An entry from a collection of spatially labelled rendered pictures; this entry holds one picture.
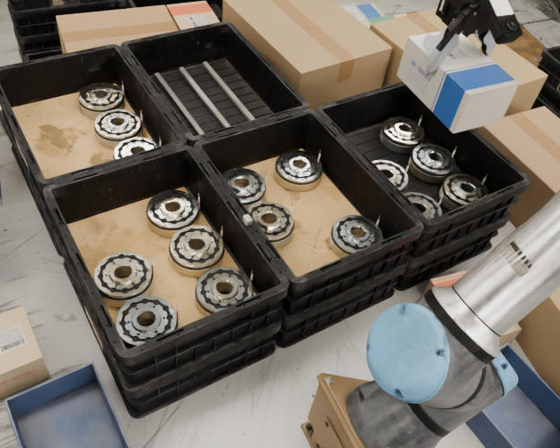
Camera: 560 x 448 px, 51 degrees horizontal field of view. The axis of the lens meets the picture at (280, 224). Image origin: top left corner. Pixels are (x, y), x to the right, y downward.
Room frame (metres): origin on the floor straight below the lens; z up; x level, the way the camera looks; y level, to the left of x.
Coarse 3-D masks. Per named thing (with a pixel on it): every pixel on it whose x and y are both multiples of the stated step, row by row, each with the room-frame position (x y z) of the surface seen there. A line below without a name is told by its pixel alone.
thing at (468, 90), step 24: (408, 48) 1.08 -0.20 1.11; (456, 48) 1.07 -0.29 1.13; (408, 72) 1.06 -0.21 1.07; (432, 72) 1.00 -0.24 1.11; (456, 72) 0.98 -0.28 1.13; (480, 72) 1.00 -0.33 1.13; (504, 72) 1.01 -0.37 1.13; (432, 96) 0.99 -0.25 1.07; (456, 96) 0.94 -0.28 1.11; (480, 96) 0.93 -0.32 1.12; (504, 96) 0.97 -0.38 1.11; (456, 120) 0.92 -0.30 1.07; (480, 120) 0.95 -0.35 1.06
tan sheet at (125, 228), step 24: (96, 216) 0.75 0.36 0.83; (120, 216) 0.76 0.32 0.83; (144, 216) 0.77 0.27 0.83; (96, 240) 0.69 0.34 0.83; (120, 240) 0.70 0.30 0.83; (144, 240) 0.71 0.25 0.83; (168, 240) 0.72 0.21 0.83; (96, 264) 0.64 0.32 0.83; (168, 264) 0.66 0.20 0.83; (168, 288) 0.61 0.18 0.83; (192, 288) 0.62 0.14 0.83; (192, 312) 0.57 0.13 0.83
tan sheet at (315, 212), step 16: (272, 160) 1.00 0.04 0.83; (272, 176) 0.95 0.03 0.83; (272, 192) 0.90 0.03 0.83; (288, 192) 0.91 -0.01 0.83; (304, 192) 0.91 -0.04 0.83; (320, 192) 0.92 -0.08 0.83; (336, 192) 0.93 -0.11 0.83; (288, 208) 0.86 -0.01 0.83; (304, 208) 0.87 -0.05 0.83; (320, 208) 0.87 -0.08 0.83; (336, 208) 0.88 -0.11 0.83; (352, 208) 0.89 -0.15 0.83; (304, 224) 0.82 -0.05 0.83; (320, 224) 0.83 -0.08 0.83; (304, 240) 0.78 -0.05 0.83; (320, 240) 0.78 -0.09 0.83; (288, 256) 0.73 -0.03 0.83; (304, 256) 0.74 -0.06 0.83; (320, 256) 0.74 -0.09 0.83; (336, 256) 0.75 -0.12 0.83; (304, 272) 0.70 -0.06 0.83
